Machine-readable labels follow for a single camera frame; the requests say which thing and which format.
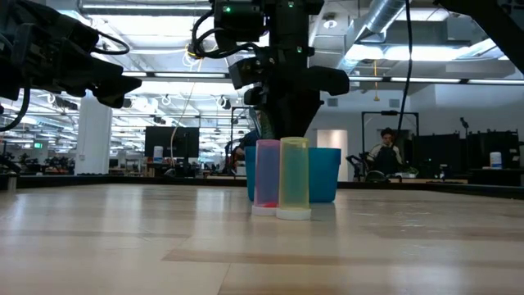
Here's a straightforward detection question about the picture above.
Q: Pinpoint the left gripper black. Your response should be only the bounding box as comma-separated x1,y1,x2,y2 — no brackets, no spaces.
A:
10,11,142,109

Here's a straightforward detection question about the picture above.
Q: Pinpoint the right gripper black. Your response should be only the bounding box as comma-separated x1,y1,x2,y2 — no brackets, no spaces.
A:
228,52,350,139

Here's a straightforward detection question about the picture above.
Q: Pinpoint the yellow pill bottle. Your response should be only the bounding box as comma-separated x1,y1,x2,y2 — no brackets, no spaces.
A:
275,137,312,221

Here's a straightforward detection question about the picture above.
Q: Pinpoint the pink pill bottle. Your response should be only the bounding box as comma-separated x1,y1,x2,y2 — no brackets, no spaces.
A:
251,138,282,217

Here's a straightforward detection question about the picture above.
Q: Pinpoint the green snake plant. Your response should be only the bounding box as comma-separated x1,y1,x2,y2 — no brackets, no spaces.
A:
251,108,274,140

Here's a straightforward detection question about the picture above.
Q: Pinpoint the person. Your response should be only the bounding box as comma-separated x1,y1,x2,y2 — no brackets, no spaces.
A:
366,127,404,176
232,108,261,161

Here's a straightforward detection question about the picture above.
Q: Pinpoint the white square column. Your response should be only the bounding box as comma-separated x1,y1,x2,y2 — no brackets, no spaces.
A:
75,90,113,176

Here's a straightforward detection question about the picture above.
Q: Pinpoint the long ceiling light bar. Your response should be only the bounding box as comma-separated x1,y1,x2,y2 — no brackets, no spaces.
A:
120,71,524,85

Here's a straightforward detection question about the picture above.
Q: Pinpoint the blue plastic cup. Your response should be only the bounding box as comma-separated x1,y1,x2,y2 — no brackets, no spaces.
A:
244,146,342,204

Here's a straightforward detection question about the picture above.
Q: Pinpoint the black desk monitor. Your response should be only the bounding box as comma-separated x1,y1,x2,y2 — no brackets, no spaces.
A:
411,133,462,179
466,129,521,171

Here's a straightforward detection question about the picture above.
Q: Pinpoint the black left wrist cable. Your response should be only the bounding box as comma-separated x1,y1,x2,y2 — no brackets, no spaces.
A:
92,30,131,56

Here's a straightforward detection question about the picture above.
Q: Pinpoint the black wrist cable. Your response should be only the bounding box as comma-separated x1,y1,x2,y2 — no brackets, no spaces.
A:
190,10,267,59
92,30,131,56

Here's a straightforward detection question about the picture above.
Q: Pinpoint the black narrow frame stand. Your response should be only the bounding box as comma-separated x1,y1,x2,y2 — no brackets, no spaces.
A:
229,105,261,165

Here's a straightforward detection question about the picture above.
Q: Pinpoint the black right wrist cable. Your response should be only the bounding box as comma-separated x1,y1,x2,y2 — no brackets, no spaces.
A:
190,10,267,59

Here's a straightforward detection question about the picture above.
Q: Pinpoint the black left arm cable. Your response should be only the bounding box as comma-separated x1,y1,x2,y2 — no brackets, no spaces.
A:
0,81,32,133

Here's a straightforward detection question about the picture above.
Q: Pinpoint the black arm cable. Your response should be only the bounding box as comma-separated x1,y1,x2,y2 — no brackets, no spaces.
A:
399,0,413,132
0,81,32,133

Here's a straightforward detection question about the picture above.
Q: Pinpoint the black table edge rail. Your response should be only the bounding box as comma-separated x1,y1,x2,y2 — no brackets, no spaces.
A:
0,174,524,202

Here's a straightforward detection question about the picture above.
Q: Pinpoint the black wide frame stand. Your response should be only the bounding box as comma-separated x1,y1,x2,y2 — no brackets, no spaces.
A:
361,110,419,138

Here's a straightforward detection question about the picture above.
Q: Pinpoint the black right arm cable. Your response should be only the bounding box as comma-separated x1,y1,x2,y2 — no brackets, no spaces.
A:
399,0,413,132

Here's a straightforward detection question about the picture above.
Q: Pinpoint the silver slanted ceiling duct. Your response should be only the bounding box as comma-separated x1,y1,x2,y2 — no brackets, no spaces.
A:
337,0,407,73

